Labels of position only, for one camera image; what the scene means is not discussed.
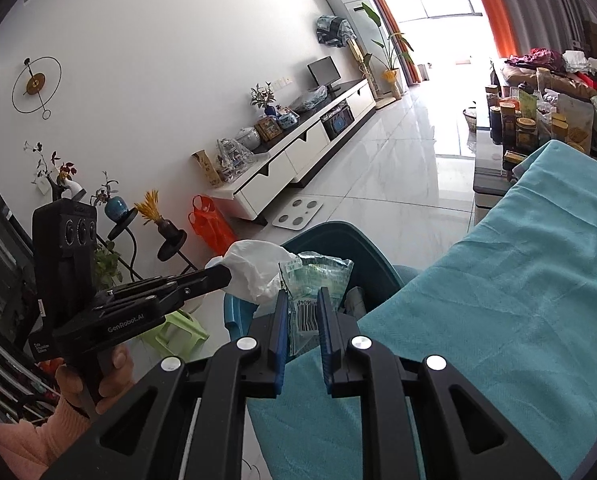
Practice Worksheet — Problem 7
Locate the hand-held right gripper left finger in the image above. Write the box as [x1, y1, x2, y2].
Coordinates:
[41, 290, 289, 480]

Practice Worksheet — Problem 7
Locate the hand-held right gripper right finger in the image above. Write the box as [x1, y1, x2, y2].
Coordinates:
[315, 287, 564, 480]

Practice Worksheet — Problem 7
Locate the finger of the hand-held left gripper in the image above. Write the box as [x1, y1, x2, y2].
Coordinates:
[94, 263, 232, 312]

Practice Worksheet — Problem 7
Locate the white plastic bag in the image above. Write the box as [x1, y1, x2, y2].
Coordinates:
[204, 240, 299, 306]

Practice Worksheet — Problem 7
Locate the clear green printed packet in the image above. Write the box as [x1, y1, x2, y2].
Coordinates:
[278, 251, 354, 356]

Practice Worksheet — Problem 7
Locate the teal plastic trash bin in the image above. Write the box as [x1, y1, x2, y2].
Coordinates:
[223, 221, 421, 346]

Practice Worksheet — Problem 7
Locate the person's left forearm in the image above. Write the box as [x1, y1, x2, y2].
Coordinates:
[0, 395, 94, 480]

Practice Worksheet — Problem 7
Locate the person's left hand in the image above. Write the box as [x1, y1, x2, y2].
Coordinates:
[53, 345, 136, 418]

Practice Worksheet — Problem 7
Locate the black metal plant stand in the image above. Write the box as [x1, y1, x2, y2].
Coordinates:
[106, 207, 202, 283]

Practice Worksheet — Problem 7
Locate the green trailing potted plant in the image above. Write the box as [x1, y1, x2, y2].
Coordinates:
[94, 242, 124, 291]

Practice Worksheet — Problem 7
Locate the grey white paper piece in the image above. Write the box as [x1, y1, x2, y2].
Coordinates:
[345, 286, 368, 318]

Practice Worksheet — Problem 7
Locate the green plastic stool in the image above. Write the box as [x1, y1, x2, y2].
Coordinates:
[141, 310, 209, 356]

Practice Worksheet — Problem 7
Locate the orange plastic bag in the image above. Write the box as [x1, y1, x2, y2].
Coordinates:
[188, 195, 236, 256]

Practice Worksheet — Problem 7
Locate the dark vase with yellow wheat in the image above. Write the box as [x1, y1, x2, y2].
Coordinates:
[134, 189, 179, 241]

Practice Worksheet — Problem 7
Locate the dark metal rack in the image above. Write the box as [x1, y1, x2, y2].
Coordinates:
[0, 175, 54, 426]

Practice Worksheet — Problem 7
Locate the blue vase with plant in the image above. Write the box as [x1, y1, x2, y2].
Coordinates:
[91, 171, 129, 222]

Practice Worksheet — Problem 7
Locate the red leaf plant in vase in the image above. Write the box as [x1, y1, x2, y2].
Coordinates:
[24, 141, 86, 206]

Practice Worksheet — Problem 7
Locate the yellow gift box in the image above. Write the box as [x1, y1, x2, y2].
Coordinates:
[192, 149, 224, 188]

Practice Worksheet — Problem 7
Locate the white bathroom scale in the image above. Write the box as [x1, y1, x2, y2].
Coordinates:
[272, 197, 324, 231]

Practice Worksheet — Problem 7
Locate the clear wrapped ornament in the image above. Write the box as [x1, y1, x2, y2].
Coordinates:
[216, 137, 256, 181]

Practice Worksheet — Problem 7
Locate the white ceramic jar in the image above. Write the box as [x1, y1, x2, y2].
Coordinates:
[236, 126, 260, 152]

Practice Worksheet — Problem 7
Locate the white black tv cabinet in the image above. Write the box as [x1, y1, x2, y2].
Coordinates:
[206, 79, 378, 226]

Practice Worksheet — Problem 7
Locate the teal blanket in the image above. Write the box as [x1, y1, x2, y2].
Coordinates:
[248, 140, 597, 480]

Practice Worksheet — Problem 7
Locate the small plant in blue vase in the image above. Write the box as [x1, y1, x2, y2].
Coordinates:
[250, 82, 278, 122]

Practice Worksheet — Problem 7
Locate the blue patterned plastic bag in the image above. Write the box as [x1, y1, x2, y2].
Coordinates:
[288, 85, 329, 113]

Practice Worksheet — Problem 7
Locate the black glossy coffee table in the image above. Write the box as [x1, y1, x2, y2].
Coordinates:
[473, 125, 516, 226]

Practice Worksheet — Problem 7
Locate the black monitor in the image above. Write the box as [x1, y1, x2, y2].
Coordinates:
[307, 57, 341, 92]

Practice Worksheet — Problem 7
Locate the fan with patterned cover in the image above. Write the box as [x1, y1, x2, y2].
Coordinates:
[315, 14, 374, 86]

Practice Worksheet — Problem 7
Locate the cluster of jars and boxes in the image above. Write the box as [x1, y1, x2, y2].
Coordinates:
[485, 82, 596, 166]

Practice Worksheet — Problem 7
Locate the tall leafy potted plant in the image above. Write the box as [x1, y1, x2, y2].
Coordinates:
[361, 2, 414, 98]

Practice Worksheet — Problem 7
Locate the white standing air conditioner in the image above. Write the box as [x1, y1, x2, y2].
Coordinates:
[323, 0, 404, 96]

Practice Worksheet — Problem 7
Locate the striped brown curtain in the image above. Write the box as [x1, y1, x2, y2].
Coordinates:
[358, 0, 421, 86]

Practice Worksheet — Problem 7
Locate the pile of clothes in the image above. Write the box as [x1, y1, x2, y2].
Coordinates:
[505, 47, 597, 106]

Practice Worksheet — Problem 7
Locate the orange curtain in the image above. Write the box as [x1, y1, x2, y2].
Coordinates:
[465, 0, 511, 58]

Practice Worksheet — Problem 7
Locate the grey curtain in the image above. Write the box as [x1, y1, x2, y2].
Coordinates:
[493, 0, 594, 56]

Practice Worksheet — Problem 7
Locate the brown cardboard box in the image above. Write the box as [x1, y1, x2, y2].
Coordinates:
[581, 20, 597, 56]

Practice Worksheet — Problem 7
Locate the wooden picture frame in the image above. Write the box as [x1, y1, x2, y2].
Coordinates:
[255, 116, 282, 142]

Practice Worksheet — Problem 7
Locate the round black wall clock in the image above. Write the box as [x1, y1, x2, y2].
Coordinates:
[12, 56, 63, 121]

